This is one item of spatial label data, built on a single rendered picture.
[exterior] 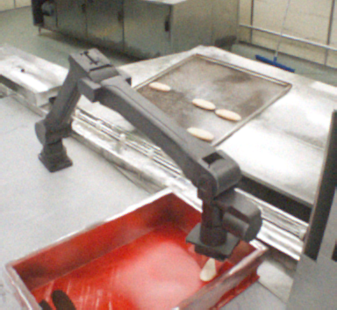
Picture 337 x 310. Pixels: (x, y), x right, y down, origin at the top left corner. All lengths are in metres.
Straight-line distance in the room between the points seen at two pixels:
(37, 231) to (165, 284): 0.38
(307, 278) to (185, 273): 0.31
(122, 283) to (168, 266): 0.12
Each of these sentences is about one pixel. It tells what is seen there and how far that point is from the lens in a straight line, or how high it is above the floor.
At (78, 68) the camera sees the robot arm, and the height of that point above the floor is 1.22.
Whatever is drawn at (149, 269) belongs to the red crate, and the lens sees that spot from 1.01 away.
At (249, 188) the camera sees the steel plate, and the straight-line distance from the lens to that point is 1.29.
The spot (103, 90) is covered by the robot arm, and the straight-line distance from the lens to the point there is 0.97.
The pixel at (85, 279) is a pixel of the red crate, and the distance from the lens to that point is 1.00.
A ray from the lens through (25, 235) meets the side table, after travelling 1.15.
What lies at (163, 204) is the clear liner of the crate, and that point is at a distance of 1.09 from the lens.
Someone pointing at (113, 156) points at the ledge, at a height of 0.85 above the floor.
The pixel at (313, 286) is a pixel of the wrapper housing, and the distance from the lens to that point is 0.84.
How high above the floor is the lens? 1.55
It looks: 29 degrees down
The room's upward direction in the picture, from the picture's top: straight up
